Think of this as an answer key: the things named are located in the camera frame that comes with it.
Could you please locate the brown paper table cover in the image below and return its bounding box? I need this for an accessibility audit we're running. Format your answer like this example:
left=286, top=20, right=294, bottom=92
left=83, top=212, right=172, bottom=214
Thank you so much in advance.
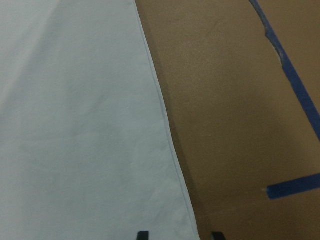
left=136, top=0, right=320, bottom=240

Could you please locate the light blue t-shirt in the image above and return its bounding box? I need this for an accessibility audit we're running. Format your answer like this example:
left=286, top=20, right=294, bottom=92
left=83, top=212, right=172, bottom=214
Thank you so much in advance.
left=0, top=0, right=199, bottom=240

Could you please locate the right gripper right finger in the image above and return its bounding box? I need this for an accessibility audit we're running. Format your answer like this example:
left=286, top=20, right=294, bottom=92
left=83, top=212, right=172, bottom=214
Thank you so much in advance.
left=211, top=231, right=226, bottom=240

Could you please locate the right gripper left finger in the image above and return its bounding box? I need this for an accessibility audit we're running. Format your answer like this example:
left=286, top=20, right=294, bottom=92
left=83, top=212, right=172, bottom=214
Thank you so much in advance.
left=136, top=231, right=149, bottom=240

